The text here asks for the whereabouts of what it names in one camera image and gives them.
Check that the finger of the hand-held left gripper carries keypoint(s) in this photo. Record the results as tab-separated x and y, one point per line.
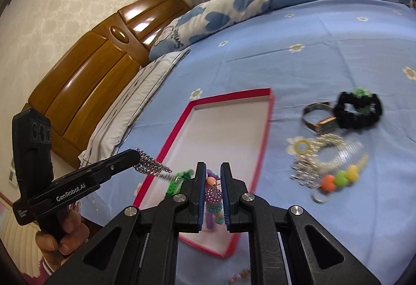
120	164

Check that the clear plastic hair comb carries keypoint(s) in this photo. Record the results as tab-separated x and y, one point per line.
352	150

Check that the purple bow hair clip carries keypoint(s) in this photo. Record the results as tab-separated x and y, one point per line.
213	200

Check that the pearl hair clip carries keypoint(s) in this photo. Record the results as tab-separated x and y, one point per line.
328	139

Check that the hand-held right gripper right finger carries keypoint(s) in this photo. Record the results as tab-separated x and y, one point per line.
225	194

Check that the rhinestone hair clip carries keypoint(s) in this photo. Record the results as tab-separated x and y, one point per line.
304	171

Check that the person's left hand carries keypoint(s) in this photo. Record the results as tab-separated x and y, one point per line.
71	231

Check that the black velvet scrunchie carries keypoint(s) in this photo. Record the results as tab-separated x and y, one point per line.
373	109

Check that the red shallow tray box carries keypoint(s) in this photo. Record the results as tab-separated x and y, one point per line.
227	129

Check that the wooden headboard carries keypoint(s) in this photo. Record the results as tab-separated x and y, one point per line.
97	70

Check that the blue flower print bed sheet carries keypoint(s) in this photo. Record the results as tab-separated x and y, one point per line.
325	61

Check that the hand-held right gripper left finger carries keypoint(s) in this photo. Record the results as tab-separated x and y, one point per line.
201	189

